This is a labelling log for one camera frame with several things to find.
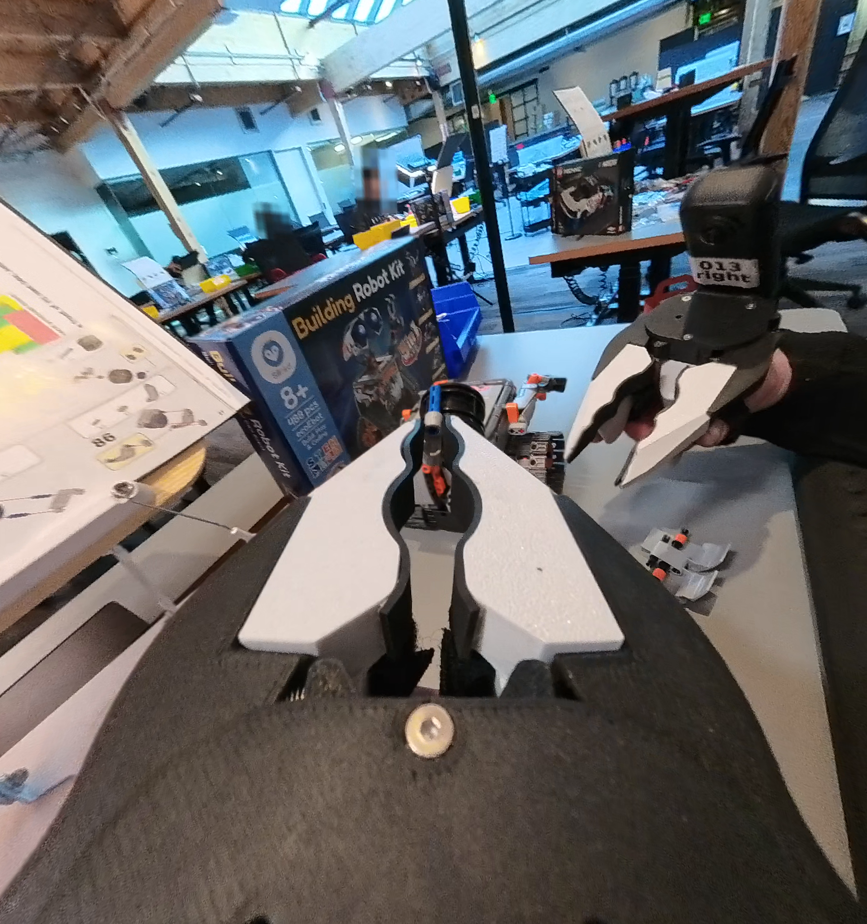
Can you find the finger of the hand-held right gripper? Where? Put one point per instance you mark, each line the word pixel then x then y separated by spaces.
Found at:
pixel 701 412
pixel 614 397

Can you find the grey bracket with pins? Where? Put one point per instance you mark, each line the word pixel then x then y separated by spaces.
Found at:
pixel 686 560

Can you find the black printed box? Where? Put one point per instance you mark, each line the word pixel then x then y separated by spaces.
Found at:
pixel 592 195

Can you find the blue connector pin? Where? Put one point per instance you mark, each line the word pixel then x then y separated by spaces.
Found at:
pixel 433 393

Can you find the black toy wheel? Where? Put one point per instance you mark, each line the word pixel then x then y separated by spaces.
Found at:
pixel 431 469

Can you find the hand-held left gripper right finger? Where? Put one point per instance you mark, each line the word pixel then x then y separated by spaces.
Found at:
pixel 535 578

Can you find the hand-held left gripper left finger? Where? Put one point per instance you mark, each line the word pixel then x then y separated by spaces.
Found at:
pixel 325 578

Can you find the open instruction booklet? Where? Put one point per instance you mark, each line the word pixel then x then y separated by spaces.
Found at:
pixel 72 390

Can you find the grey orange tracked toy robot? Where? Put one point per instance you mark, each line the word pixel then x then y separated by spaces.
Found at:
pixel 520 426

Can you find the blue robot kit box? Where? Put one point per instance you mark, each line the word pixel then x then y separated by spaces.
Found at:
pixel 332 361

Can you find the blue plastic bin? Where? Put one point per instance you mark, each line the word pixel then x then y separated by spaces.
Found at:
pixel 457 329

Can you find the wooden desk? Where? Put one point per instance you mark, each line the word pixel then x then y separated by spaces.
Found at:
pixel 607 246

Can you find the white book stand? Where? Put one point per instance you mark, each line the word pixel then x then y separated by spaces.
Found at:
pixel 174 484

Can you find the black office chair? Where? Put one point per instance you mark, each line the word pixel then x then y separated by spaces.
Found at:
pixel 845 145

